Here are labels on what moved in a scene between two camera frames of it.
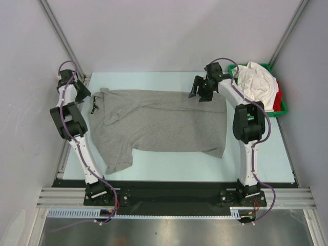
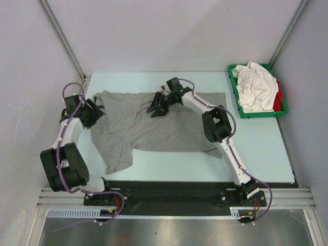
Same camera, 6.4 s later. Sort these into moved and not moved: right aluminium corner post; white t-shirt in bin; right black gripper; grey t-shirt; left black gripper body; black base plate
Moved: right black gripper; left black gripper body
Not moved: right aluminium corner post; black base plate; white t-shirt in bin; grey t-shirt
